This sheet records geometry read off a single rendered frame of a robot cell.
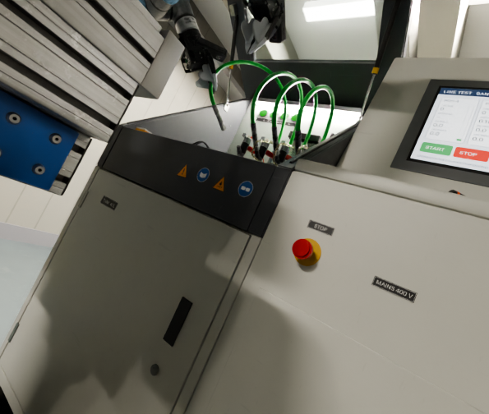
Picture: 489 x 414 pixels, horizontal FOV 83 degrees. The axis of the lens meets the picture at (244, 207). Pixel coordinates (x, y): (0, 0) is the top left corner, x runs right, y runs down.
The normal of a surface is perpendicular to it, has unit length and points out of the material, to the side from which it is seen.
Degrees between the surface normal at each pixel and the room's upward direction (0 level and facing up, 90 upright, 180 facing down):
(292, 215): 90
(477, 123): 76
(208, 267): 90
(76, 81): 90
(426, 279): 90
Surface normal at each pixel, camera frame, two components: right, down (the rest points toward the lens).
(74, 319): -0.47, -0.30
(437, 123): -0.35, -0.51
